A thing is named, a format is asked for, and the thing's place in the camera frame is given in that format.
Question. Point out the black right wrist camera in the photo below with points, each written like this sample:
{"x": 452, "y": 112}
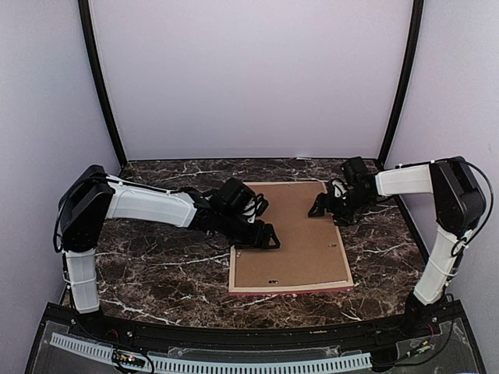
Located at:
{"x": 354, "y": 171}

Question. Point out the pink wooden picture frame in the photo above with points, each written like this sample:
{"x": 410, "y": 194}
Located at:
{"x": 343, "y": 257}

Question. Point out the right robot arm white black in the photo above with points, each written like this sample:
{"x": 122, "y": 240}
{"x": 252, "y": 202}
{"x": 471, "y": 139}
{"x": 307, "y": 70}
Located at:
{"x": 461, "y": 210}

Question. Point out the black front table rail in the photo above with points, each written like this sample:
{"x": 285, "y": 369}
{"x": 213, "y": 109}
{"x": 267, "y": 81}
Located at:
{"x": 365, "y": 335}

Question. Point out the black right corner post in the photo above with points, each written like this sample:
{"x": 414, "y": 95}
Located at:
{"x": 403, "y": 82}

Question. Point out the brown cardboard backing board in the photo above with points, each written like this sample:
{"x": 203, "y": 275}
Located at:
{"x": 296, "y": 241}

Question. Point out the white slotted cable duct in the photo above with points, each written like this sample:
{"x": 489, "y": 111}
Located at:
{"x": 152, "y": 363}

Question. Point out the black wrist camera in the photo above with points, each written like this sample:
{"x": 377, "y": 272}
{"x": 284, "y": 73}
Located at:
{"x": 354, "y": 171}
{"x": 239, "y": 199}

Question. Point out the black left corner post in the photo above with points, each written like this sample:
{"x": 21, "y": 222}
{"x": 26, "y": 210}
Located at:
{"x": 99, "y": 83}

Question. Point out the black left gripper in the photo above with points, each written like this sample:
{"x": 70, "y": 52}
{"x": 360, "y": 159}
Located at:
{"x": 259, "y": 239}

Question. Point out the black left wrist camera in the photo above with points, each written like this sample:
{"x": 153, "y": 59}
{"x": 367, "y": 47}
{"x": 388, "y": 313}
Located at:
{"x": 239, "y": 199}

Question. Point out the black corner post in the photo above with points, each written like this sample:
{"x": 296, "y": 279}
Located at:
{"x": 403, "y": 82}
{"x": 99, "y": 83}

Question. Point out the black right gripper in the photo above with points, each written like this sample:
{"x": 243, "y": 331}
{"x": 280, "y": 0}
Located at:
{"x": 322, "y": 199}

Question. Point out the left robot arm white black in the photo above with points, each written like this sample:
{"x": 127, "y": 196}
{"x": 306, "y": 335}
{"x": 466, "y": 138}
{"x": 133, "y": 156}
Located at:
{"x": 96, "y": 197}

